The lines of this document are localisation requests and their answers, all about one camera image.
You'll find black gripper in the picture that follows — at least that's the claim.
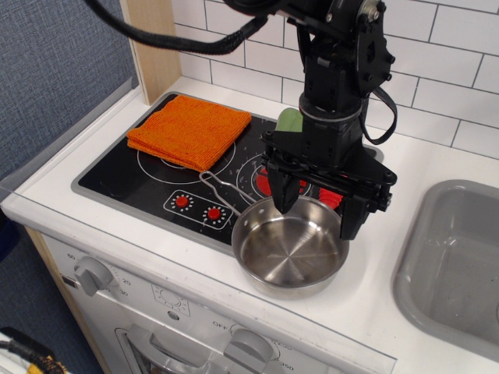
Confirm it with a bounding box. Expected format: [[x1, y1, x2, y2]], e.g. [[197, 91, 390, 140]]
[[261, 111, 397, 240]]

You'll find orange knitted towel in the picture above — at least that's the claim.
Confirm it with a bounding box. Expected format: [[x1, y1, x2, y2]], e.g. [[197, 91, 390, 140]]
[[127, 95, 252, 171]]

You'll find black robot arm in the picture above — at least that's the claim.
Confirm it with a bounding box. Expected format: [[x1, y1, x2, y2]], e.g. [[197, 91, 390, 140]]
[[230, 1, 397, 240]]

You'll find black toy cooktop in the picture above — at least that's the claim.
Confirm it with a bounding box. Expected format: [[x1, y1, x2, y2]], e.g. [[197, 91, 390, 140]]
[[70, 91, 384, 257]]

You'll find stainless steel saucepan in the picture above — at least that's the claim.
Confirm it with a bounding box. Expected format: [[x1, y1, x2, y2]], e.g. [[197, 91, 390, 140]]
[[199, 170, 351, 301]]

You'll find green toy bell pepper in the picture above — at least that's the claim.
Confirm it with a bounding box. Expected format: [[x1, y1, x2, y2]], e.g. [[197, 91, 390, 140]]
[[275, 108, 303, 133]]

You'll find grey sink basin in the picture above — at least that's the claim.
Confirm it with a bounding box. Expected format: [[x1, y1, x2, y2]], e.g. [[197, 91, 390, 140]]
[[394, 180, 498, 361]]

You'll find grey right oven knob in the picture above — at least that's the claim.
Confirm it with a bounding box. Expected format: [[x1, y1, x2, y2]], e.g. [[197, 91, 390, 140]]
[[223, 329, 274, 373]]

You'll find grey oven knob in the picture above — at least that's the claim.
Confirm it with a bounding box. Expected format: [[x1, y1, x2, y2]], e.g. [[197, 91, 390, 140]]
[[223, 329, 274, 373], [74, 256, 113, 296]]

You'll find white toy oven front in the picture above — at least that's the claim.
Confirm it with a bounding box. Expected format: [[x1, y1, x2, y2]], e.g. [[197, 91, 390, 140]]
[[43, 236, 395, 373]]

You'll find grey left oven knob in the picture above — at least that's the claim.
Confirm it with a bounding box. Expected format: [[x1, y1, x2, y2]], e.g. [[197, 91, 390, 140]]
[[74, 256, 113, 296]]

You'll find yellow black object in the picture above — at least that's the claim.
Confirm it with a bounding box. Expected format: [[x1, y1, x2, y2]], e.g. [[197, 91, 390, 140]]
[[1, 327, 68, 373]]

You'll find red handled toy fork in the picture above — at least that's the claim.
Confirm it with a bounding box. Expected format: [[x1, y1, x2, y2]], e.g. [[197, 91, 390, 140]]
[[318, 189, 343, 210]]

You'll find black braided cable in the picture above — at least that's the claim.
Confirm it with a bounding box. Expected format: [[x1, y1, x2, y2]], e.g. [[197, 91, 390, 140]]
[[83, 0, 270, 56]]

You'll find wooden side post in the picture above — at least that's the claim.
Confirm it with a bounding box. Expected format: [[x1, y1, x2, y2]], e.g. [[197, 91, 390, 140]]
[[120, 0, 182, 105]]

